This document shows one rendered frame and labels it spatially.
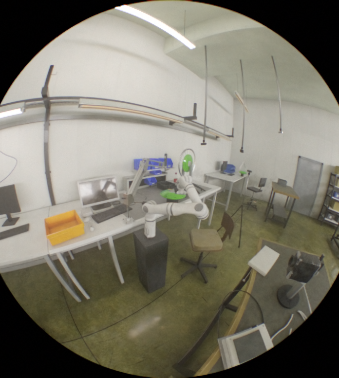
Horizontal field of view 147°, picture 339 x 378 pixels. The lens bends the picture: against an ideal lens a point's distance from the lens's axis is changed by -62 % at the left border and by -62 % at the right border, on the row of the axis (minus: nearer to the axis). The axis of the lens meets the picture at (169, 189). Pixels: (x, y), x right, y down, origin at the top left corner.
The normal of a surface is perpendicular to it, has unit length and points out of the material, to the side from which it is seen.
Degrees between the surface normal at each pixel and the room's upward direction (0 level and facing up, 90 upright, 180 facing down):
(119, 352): 0
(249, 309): 0
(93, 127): 90
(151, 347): 0
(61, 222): 86
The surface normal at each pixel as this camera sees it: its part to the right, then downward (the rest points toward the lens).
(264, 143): -0.70, 0.18
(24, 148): 0.71, 0.26
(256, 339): 0.06, -0.95
